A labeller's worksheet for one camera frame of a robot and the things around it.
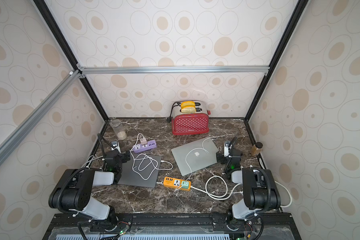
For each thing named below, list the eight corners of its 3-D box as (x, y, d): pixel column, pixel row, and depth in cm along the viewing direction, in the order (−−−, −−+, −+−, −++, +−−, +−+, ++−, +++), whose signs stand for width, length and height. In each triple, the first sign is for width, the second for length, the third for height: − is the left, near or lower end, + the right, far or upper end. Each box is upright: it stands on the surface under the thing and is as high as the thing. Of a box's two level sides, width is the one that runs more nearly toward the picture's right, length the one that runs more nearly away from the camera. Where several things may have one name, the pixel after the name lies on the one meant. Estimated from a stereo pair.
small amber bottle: (250, 157, 100) (257, 148, 92) (248, 150, 103) (254, 141, 95) (257, 157, 100) (264, 148, 92) (255, 150, 103) (261, 141, 95)
